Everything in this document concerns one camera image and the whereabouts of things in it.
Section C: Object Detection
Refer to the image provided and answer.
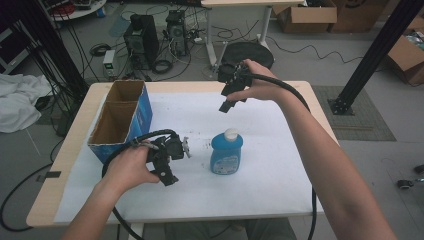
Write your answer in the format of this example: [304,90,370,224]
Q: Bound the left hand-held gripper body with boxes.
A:
[145,134,193,172]

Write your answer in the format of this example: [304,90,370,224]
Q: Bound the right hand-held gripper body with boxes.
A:
[217,62,253,102]

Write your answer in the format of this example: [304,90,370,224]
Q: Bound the person's right hand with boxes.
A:
[225,58,292,103]

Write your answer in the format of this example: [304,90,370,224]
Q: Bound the person's left hand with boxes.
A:
[99,143,162,196]

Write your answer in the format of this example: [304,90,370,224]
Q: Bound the black round disc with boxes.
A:
[221,41,276,71]

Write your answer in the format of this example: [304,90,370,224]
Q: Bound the blue bottle with white cap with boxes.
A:
[209,127,245,176]

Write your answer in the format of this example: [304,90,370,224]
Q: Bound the white-legged desk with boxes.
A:
[200,0,308,69]

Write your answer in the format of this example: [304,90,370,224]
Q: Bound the blue cardboard box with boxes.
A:
[86,79,154,165]

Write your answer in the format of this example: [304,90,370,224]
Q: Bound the small black computer tower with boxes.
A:
[165,9,189,57]

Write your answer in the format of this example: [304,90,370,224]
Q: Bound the white paper sheet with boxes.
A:
[53,91,325,224]

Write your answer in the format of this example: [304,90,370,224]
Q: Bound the open brown cardboard box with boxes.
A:
[272,0,339,34]

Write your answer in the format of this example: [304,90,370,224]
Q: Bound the large black computer tower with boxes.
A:
[122,13,161,71]

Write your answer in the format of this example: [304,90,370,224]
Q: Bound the white power supply unit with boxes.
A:
[102,49,117,80]

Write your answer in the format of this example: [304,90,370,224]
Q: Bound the person's grey pants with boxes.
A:
[164,217,298,240]

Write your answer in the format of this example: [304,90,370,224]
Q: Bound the grey floor mat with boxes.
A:
[311,85,397,142]

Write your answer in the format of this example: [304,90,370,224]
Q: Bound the plain brown cardboard box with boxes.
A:
[327,0,392,34]

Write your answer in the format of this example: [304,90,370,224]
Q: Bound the white cloth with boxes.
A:
[0,72,53,134]

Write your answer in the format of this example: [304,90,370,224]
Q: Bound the round white table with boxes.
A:
[39,0,108,22]

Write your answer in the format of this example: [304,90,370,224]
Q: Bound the brown cardboard box with contents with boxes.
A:
[385,16,424,86]

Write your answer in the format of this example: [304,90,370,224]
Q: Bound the black caster wheel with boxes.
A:
[396,177,424,190]

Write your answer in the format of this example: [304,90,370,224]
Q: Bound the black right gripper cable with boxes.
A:
[244,72,318,240]

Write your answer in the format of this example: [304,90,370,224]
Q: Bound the coiled black cable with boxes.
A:
[89,42,112,57]
[151,58,174,75]

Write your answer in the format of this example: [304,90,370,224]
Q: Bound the thin black floor cable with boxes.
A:
[265,34,365,65]

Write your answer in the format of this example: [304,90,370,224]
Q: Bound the black metal post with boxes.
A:
[327,0,424,116]

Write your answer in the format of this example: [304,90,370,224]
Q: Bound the black stand with cables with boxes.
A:
[9,0,90,102]

